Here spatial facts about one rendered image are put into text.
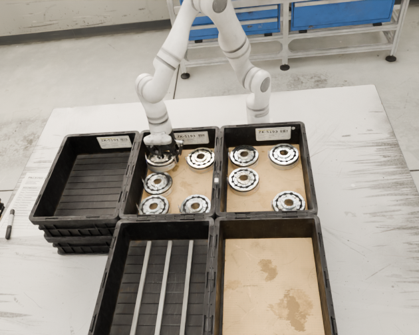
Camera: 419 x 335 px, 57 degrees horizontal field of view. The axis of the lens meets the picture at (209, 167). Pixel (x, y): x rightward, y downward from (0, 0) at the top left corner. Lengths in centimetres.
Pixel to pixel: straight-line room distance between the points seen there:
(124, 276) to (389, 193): 96
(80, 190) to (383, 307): 107
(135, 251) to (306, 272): 52
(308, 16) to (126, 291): 246
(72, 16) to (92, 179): 298
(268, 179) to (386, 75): 211
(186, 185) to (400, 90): 215
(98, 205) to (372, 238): 94
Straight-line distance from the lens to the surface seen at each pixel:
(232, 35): 127
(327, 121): 177
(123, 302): 120
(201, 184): 136
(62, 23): 441
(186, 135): 144
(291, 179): 136
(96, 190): 147
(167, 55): 118
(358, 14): 322
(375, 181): 156
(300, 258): 119
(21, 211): 174
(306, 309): 112
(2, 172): 314
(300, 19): 314
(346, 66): 337
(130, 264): 125
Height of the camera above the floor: 187
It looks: 47 degrees down
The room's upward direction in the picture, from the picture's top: 11 degrees counter-clockwise
